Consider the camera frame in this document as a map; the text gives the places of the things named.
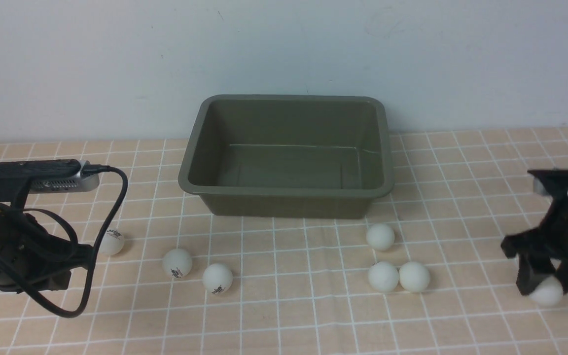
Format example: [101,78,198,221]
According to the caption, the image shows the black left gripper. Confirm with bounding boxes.
[0,185,93,292]

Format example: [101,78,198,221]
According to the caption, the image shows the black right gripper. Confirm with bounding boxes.
[501,199,568,296]

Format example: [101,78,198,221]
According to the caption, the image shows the white logo ball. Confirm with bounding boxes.
[99,229,125,256]
[162,248,192,279]
[202,263,234,295]

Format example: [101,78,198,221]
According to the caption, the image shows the orange checkered tablecloth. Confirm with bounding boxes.
[0,127,568,355]

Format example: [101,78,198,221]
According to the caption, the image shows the olive green plastic bin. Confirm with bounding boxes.
[177,94,395,219]

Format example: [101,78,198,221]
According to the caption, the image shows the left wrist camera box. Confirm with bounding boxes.
[0,159,106,209]

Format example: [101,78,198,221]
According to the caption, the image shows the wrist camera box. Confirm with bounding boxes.
[0,159,106,209]
[528,168,568,199]

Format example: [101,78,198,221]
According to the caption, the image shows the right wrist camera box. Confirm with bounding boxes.
[528,168,568,199]

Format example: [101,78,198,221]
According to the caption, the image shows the black left camera cable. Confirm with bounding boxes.
[0,165,129,318]

